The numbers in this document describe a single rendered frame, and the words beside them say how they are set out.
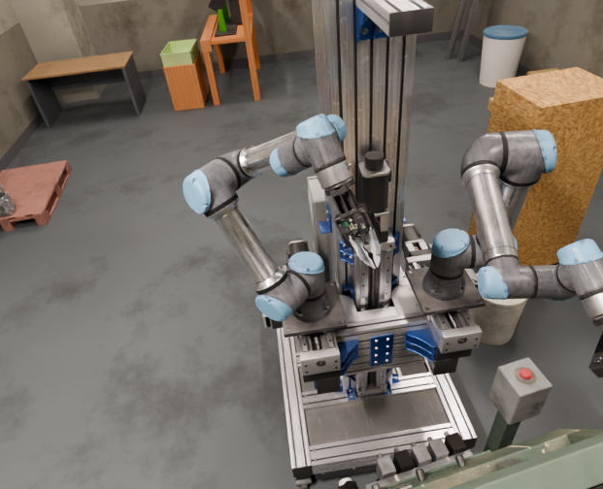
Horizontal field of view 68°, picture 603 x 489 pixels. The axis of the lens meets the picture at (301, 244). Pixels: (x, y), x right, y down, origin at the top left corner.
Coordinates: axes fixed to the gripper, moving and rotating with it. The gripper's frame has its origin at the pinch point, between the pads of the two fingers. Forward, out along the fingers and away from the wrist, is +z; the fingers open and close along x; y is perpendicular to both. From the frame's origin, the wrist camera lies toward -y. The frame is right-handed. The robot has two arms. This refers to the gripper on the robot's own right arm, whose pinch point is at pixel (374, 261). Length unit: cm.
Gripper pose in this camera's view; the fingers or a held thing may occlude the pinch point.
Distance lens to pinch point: 106.4
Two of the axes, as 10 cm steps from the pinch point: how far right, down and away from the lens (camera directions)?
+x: 8.9, -3.7, -2.5
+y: -1.6, 2.5, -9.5
